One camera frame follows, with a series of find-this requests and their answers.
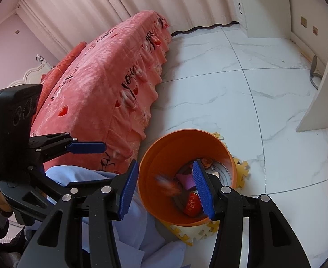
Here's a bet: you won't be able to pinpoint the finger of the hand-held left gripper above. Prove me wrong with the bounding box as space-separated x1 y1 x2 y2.
28 168 120 199
28 131 108 163

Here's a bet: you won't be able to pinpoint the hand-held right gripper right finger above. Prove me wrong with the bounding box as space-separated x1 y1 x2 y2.
192 160 312 268

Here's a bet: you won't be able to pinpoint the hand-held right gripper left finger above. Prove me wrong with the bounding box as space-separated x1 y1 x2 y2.
19 160 140 268

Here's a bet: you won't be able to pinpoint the red paper cup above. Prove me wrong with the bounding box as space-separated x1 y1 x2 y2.
184 191 206 216

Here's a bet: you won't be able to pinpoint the purple ribbed cup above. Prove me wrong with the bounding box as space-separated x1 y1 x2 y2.
175 173 198 191

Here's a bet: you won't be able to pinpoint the orange bucket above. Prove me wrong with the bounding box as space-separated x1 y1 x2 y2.
137 129 237 227

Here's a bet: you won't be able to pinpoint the yellow foam puzzle mat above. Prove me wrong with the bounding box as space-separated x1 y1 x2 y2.
163 132 250 247

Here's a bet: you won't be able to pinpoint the white carved headboard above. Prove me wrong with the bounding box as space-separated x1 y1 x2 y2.
7 54 56 89

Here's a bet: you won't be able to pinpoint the light blue shirt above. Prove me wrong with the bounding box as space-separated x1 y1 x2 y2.
45 166 187 268

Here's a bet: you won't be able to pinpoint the pink quilt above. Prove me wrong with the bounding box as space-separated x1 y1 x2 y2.
40 41 88 90

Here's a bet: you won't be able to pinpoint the black pants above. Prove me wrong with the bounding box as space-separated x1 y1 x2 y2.
0 227 28 268

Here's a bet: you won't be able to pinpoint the beige curtain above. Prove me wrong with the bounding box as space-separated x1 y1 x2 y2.
15 0 237 71

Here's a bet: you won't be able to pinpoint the grey round stand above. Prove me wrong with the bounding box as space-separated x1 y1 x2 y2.
309 55 322 90

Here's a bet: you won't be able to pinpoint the white desk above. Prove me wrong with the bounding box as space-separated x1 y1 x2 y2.
285 0 328 133

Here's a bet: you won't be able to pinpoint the white cabinet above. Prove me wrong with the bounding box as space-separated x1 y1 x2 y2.
225 0 293 39

